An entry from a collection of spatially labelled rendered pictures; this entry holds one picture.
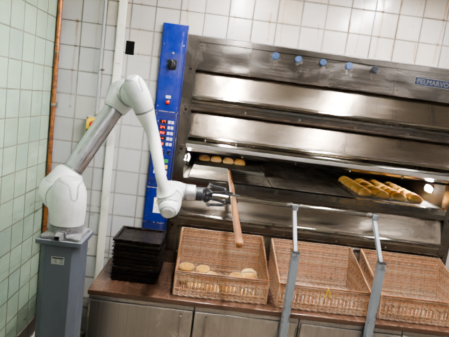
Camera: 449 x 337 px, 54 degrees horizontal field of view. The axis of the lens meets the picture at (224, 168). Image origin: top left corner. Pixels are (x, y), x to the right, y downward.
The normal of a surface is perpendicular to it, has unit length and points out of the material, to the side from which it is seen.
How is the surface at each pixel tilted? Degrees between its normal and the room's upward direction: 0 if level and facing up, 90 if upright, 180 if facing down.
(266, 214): 70
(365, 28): 90
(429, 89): 90
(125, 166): 90
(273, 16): 90
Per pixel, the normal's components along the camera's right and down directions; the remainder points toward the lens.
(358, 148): 0.05, -0.19
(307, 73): 0.01, 0.14
